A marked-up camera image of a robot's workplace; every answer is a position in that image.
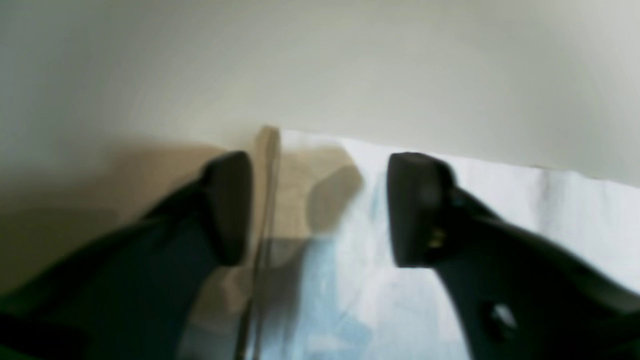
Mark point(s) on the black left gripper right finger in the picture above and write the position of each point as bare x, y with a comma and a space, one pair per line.
517, 295

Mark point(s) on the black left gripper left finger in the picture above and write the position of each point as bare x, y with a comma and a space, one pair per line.
128, 294

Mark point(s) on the white printed T-shirt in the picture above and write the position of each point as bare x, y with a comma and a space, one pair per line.
319, 281

